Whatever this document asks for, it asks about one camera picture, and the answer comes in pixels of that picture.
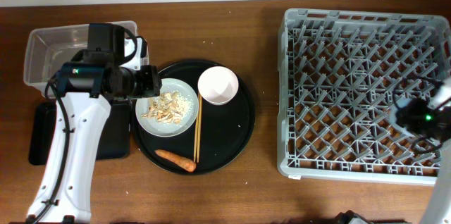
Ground white pink bowl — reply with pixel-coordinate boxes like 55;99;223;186
197;66;239;106

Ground clear plastic waste bin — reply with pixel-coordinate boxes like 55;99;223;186
23;20;150;99

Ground grey plate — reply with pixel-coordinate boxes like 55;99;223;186
135;78;199;137

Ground food scraps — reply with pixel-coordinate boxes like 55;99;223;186
140;91;192;125

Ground round black serving tray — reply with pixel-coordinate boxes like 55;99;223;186
132;79;255;175

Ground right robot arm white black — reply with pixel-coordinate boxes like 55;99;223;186
389;76;450;223

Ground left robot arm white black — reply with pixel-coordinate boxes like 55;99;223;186
26;62;162;223

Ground black rectangular tray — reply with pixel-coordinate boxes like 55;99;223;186
28;101;131;166

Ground orange carrot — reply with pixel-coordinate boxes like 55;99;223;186
154;149;197;172

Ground wooden chopstick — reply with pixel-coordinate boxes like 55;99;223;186
192;93;202;163
195;92;204;163

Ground grey dishwasher rack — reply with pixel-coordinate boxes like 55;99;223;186
277;8;450;185

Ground black object bottom edge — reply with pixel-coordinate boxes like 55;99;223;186
335;211;373;224

